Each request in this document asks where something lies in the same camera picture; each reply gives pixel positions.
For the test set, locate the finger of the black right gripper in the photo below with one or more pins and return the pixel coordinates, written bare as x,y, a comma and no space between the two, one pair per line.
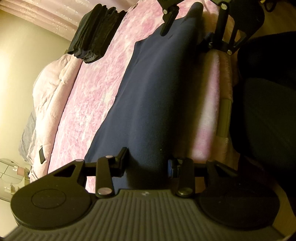
237,36
169,15

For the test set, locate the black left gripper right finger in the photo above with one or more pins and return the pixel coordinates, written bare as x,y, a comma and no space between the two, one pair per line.
181,174

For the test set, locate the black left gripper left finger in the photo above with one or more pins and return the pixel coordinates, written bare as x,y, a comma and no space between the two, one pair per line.
108,167

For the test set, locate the navy blue garment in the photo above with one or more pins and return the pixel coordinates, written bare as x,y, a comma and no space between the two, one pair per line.
152,111

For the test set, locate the stack of folded black clothes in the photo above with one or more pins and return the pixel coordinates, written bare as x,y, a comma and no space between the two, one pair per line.
95,33

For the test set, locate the person in black clothes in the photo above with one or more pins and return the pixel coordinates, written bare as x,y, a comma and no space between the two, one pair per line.
262,126

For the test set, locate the black phone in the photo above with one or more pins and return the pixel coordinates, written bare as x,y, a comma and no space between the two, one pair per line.
41,155

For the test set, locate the pink fleece blanket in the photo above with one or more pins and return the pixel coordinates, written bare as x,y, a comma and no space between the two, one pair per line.
97,84

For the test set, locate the white vanity shelf with mirror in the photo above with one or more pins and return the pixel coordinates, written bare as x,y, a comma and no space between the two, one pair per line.
13,178

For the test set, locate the light pink comforter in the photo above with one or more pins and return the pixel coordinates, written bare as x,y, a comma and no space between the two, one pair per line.
50,95

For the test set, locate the pink sheer curtain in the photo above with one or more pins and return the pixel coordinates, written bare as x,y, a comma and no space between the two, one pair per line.
61,17

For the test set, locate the metal bed frame rail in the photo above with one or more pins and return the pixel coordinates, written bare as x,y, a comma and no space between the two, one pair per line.
224,116

